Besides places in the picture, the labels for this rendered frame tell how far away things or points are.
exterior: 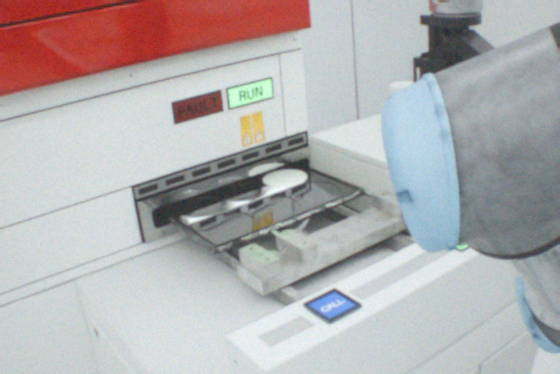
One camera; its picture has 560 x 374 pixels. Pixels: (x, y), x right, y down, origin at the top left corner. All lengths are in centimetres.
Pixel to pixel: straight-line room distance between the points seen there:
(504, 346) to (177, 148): 74
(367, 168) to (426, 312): 50
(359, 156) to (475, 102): 97
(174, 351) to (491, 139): 74
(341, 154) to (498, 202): 102
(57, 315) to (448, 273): 79
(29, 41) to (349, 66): 264
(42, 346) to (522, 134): 112
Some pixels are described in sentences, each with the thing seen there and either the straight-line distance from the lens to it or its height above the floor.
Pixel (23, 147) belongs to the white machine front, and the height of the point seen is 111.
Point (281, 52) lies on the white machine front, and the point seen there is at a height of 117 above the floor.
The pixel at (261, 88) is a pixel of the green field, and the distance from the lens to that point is 135.
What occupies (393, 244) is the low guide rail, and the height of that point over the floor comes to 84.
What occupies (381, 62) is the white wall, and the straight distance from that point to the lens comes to 371.
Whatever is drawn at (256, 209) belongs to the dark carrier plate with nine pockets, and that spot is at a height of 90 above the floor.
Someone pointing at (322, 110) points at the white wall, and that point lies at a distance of 345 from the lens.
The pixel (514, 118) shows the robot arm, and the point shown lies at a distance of 37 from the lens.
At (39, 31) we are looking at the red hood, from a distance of 109.
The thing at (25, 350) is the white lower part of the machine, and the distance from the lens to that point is 133.
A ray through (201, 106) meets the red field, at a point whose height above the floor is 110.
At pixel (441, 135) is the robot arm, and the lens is 37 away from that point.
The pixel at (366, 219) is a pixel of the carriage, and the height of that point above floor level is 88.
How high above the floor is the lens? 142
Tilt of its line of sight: 22 degrees down
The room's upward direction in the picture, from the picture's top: 6 degrees counter-clockwise
